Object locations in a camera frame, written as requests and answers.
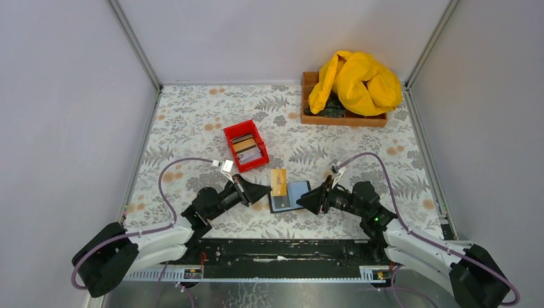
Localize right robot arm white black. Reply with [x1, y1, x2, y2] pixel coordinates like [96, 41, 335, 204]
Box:
[297, 182, 511, 307]

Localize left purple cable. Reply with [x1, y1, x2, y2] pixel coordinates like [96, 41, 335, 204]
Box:
[70, 157, 222, 291]

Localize wooden tray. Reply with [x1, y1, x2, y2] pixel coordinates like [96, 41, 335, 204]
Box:
[300, 72, 387, 128]

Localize purple cable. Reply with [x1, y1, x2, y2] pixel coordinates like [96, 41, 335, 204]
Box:
[70, 157, 222, 291]
[331, 152, 521, 306]

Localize red plastic bin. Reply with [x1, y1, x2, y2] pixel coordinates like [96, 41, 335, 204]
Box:
[223, 120, 269, 173]

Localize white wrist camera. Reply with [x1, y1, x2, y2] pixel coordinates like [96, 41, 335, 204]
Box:
[219, 160, 234, 183]
[331, 166, 346, 188]

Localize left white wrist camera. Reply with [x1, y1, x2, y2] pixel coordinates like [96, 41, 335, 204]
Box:
[219, 160, 234, 183]

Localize yellow cloth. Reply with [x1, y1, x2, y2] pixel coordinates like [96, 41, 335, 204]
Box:
[308, 51, 403, 117]

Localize black card holder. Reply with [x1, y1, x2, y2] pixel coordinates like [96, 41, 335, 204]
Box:
[268, 181, 310, 214]

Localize gold VIP card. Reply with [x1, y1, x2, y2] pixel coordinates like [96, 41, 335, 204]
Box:
[270, 169, 287, 196]

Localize dark green object in tray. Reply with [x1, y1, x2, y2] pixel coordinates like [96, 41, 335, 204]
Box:
[304, 95, 346, 118]

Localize dark grey card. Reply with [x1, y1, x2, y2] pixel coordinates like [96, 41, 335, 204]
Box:
[271, 196, 291, 212]

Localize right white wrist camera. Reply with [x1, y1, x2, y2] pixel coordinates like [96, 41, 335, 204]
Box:
[331, 166, 346, 188]

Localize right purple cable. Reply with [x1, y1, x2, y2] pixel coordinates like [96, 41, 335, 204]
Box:
[331, 152, 521, 306]

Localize floral table mat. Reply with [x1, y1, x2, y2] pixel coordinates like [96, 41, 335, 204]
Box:
[124, 85, 443, 237]

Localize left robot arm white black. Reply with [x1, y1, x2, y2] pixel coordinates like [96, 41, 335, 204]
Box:
[72, 174, 272, 298]

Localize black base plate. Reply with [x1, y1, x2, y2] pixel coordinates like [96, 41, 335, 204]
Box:
[172, 239, 392, 280]

